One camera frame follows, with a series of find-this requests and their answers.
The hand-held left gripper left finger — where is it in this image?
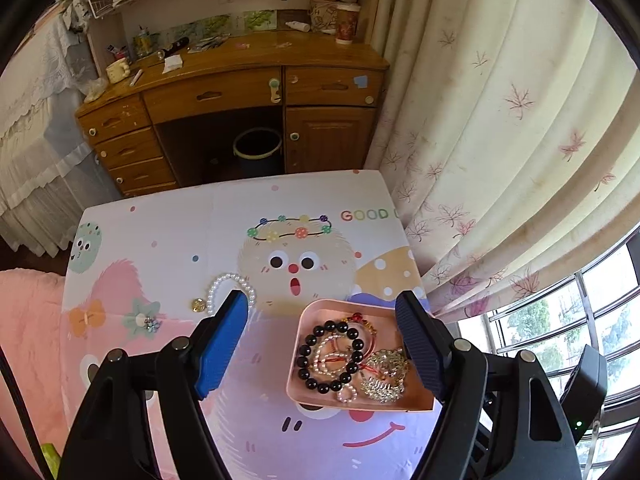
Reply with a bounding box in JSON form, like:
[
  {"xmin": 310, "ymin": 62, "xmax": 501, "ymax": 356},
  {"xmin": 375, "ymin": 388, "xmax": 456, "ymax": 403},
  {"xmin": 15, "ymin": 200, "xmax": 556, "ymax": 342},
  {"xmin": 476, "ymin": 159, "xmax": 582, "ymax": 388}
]
[{"xmin": 57, "ymin": 289, "xmax": 250, "ymax": 480}]

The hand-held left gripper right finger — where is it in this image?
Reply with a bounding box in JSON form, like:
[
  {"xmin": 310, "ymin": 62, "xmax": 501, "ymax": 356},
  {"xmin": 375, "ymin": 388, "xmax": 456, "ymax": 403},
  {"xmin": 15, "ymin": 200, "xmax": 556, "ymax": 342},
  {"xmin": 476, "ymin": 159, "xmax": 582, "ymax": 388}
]
[{"xmin": 395, "ymin": 290, "xmax": 583, "ymax": 480}]

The gold leaf jewelry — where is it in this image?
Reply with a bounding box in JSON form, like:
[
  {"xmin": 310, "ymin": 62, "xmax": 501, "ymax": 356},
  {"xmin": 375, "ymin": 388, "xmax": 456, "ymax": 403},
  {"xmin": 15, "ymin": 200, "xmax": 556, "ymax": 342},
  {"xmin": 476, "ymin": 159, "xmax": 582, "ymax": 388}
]
[{"xmin": 359, "ymin": 347, "xmax": 412, "ymax": 403}]

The red string bracelet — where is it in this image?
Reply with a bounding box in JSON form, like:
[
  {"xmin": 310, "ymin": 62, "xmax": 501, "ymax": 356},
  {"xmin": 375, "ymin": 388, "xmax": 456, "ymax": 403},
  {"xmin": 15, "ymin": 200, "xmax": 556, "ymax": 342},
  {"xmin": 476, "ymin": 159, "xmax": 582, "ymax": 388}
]
[{"xmin": 320, "ymin": 312, "xmax": 401, "ymax": 376}]

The white pearl bracelet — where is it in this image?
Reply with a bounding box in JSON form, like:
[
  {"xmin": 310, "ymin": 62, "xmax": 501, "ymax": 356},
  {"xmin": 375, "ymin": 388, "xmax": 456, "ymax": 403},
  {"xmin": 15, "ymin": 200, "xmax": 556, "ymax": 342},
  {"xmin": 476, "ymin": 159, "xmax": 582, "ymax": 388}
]
[{"xmin": 205, "ymin": 272, "xmax": 257, "ymax": 317}]

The black bead bracelet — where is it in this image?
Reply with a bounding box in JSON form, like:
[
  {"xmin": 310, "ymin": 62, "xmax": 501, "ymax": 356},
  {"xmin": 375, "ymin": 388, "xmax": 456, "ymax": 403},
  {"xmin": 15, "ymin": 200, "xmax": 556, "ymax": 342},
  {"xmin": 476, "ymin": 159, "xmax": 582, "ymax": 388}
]
[{"xmin": 296, "ymin": 321, "xmax": 366, "ymax": 395}]

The long pearl necklace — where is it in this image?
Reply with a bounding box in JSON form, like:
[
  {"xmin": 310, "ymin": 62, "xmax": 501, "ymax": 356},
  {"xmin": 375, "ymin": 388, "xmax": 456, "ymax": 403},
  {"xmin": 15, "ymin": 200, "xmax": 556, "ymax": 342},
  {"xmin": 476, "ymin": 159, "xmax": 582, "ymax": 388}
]
[{"xmin": 311, "ymin": 334, "xmax": 362, "ymax": 406}]

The pink paper tray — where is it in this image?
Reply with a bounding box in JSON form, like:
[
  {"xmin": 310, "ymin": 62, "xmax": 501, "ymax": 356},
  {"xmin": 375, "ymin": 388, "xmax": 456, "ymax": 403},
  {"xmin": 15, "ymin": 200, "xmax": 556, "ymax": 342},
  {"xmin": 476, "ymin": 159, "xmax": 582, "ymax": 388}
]
[{"xmin": 285, "ymin": 299, "xmax": 436, "ymax": 413}]

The window with metal bars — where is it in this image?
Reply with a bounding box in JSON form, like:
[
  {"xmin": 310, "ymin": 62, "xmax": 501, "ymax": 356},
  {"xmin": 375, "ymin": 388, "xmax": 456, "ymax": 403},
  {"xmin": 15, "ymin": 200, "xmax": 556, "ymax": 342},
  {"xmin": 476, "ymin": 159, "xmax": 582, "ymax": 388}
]
[{"xmin": 475, "ymin": 232, "xmax": 640, "ymax": 480}]

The cartoon printed tablecloth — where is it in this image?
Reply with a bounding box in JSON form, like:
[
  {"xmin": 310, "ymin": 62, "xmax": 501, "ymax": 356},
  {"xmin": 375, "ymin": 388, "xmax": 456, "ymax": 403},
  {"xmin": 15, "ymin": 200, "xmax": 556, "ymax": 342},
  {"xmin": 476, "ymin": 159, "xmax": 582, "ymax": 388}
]
[{"xmin": 57, "ymin": 170, "xmax": 446, "ymax": 480}]

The dark trash bin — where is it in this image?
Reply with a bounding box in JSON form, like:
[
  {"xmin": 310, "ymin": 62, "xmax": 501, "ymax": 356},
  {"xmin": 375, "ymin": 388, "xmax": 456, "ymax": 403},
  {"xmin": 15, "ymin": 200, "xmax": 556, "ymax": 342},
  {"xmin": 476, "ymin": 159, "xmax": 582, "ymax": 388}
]
[{"xmin": 232, "ymin": 127, "xmax": 283, "ymax": 178}]

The pink fleece blanket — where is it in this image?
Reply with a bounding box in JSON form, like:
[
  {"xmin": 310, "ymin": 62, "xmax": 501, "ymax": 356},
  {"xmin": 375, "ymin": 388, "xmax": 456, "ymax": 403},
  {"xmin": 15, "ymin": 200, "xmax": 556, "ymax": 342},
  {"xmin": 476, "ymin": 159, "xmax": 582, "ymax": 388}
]
[{"xmin": 0, "ymin": 269, "xmax": 68, "ymax": 461}]

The green snack packet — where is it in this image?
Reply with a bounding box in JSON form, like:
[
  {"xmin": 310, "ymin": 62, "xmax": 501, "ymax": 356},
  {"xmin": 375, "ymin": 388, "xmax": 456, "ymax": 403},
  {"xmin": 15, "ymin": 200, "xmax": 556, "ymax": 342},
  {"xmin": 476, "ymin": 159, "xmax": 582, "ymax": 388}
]
[{"xmin": 40, "ymin": 442, "xmax": 61, "ymax": 480}]

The cream leaf print curtain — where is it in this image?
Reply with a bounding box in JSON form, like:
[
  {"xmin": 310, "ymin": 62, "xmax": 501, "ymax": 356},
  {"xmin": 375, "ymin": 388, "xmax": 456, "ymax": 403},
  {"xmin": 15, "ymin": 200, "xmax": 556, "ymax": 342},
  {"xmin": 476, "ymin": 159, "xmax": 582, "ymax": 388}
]
[{"xmin": 362, "ymin": 0, "xmax": 640, "ymax": 323}]

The wooden desk with drawers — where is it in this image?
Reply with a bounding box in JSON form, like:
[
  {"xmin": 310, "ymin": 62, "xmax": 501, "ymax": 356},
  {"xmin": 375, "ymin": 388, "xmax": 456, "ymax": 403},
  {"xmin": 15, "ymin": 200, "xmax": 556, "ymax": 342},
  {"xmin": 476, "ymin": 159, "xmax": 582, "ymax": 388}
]
[{"xmin": 75, "ymin": 30, "xmax": 391, "ymax": 198}]

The white lace bed cover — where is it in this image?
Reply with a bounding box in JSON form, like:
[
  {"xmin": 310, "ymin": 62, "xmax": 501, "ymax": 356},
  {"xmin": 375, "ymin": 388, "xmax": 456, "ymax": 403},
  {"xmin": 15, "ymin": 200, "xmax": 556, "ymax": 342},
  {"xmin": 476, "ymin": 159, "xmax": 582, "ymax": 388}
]
[{"xmin": 0, "ymin": 5, "xmax": 123, "ymax": 258}]

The clear plastic bag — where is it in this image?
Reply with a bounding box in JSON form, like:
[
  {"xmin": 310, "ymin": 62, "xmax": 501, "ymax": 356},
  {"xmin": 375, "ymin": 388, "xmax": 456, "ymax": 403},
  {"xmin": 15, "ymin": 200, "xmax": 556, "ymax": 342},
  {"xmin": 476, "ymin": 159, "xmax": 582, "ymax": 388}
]
[{"xmin": 82, "ymin": 77, "xmax": 108, "ymax": 103}]

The cream ceramic mug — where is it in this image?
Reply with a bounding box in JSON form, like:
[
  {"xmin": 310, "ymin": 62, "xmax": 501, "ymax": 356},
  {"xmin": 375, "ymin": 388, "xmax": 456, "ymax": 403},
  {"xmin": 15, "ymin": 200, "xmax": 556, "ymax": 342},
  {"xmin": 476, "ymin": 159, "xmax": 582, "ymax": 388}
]
[{"xmin": 106, "ymin": 57, "xmax": 132, "ymax": 85}]

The pen holder jar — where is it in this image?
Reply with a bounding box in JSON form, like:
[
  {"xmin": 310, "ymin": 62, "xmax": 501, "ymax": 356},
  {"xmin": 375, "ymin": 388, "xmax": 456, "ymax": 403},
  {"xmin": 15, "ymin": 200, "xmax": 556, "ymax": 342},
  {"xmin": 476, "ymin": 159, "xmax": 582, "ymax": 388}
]
[{"xmin": 132, "ymin": 27, "xmax": 153, "ymax": 58}]

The red paper cup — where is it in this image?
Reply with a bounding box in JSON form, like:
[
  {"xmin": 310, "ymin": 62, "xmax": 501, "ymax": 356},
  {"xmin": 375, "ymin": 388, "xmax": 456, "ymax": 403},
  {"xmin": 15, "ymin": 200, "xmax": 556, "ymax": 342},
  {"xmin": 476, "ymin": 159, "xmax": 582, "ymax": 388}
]
[{"xmin": 334, "ymin": 2, "xmax": 362, "ymax": 46}]

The patterned beige box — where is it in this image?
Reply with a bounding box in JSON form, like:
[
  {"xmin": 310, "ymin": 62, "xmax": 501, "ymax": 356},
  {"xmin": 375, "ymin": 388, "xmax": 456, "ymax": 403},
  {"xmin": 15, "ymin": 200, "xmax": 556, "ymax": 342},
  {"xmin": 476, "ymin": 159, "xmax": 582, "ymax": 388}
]
[{"xmin": 307, "ymin": 0, "xmax": 346, "ymax": 31}]

